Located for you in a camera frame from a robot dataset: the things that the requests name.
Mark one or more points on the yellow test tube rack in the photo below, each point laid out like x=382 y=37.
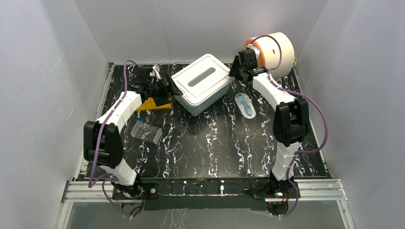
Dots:
x=150 y=105

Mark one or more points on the white plastic bin lid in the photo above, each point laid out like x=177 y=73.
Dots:
x=202 y=79

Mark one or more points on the white cylindrical drawer cabinet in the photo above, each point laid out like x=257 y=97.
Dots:
x=276 y=53

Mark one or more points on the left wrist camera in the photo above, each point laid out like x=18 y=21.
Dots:
x=155 y=73

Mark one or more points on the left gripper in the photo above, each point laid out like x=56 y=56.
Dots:
x=164 y=87

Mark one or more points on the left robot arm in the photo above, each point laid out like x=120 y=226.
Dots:
x=103 y=146

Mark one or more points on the teal plastic bin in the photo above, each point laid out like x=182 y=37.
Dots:
x=202 y=102

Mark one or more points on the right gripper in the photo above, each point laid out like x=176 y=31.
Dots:
x=233 y=70

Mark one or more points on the clear plastic well rack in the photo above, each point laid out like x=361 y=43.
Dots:
x=146 y=132

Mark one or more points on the blue tool in blister pack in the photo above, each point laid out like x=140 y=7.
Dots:
x=245 y=105

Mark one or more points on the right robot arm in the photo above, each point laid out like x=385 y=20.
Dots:
x=291 y=120

